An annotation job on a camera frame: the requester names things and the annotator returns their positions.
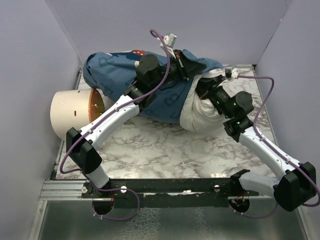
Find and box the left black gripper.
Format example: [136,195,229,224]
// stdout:
[150,50,208,92]

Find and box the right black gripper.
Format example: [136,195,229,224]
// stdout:
[190,74,233,119]

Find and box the white pillow with red logo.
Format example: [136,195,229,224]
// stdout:
[179,68,226,134]

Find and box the blue lettered pillowcase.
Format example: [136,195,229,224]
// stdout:
[83,49,224,124]

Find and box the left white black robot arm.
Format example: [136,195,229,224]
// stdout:
[65,50,206,198]

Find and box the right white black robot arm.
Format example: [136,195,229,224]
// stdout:
[196,74,320,212]

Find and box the cream cylinder with orange lid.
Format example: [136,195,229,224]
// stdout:
[50,88,105,141]

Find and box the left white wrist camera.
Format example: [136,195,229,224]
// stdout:
[158,33,177,59]

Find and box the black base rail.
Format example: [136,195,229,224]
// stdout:
[81,177,258,209]

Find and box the aluminium frame rail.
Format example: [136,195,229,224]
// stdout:
[39,180,86,201]

